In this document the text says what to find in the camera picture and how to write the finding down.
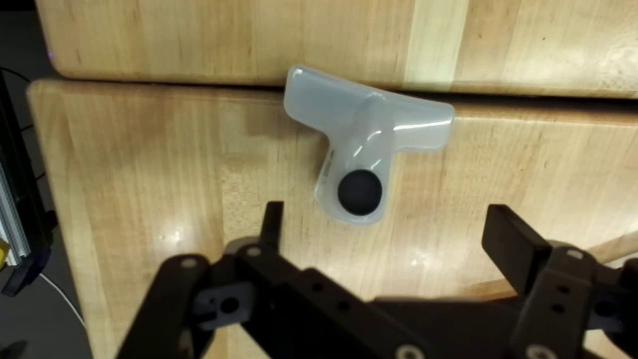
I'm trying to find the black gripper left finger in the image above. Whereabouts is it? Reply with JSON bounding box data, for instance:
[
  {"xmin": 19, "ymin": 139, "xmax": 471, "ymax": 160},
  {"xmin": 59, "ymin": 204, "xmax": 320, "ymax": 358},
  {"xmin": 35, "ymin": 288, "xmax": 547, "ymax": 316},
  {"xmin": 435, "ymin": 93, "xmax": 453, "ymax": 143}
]
[{"xmin": 118, "ymin": 200, "xmax": 427, "ymax": 359}]

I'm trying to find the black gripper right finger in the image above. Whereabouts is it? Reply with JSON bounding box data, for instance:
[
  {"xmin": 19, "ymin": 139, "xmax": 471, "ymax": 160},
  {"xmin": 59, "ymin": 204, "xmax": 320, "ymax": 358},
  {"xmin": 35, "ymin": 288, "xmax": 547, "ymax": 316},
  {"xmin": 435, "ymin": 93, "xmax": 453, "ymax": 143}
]
[{"xmin": 481, "ymin": 204, "xmax": 638, "ymax": 359}]

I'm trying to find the translucent white T-shaped nozzle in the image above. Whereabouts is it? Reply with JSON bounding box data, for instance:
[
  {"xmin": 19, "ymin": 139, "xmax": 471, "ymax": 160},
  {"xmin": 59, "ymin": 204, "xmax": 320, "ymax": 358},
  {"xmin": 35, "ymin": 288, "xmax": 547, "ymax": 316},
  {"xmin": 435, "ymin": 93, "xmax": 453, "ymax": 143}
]
[{"xmin": 282, "ymin": 63, "xmax": 459, "ymax": 228}]

